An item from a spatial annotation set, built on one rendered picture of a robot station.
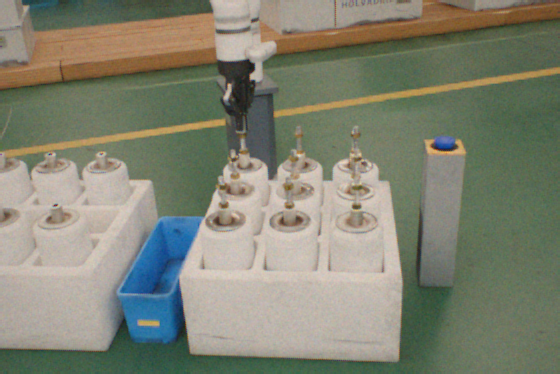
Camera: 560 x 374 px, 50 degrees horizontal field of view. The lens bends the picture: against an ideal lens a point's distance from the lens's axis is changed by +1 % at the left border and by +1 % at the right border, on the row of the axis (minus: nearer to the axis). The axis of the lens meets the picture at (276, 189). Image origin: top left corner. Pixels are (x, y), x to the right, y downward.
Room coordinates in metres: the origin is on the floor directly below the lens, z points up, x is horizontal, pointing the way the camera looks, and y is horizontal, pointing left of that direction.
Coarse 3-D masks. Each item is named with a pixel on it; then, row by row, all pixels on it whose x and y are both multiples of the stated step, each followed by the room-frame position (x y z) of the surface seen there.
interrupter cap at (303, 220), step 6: (276, 216) 0.95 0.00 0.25; (282, 216) 0.95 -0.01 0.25; (300, 216) 0.95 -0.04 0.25; (306, 216) 0.95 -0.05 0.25; (270, 222) 0.93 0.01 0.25; (276, 222) 0.93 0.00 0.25; (282, 222) 0.93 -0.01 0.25; (300, 222) 0.93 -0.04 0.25; (306, 222) 0.92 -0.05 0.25; (276, 228) 0.91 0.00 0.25; (282, 228) 0.91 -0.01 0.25; (288, 228) 0.91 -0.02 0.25; (294, 228) 0.91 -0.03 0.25; (300, 228) 0.90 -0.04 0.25
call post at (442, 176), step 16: (432, 160) 1.06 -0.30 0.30; (448, 160) 1.05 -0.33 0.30; (464, 160) 1.05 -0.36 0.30; (432, 176) 1.06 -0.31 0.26; (448, 176) 1.05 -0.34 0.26; (432, 192) 1.06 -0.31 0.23; (448, 192) 1.05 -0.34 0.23; (432, 208) 1.06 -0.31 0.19; (448, 208) 1.05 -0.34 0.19; (432, 224) 1.05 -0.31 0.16; (448, 224) 1.05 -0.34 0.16; (432, 240) 1.05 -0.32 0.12; (448, 240) 1.05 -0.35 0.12; (432, 256) 1.05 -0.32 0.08; (448, 256) 1.05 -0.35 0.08; (432, 272) 1.05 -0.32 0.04; (448, 272) 1.05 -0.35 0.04
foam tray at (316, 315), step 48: (384, 192) 1.16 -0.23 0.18; (384, 240) 0.97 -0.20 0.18; (192, 288) 0.88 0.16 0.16; (240, 288) 0.87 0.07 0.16; (288, 288) 0.86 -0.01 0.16; (336, 288) 0.85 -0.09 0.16; (384, 288) 0.84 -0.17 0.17; (192, 336) 0.88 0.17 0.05; (240, 336) 0.87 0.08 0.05; (288, 336) 0.86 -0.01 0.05; (336, 336) 0.85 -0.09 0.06; (384, 336) 0.84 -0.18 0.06
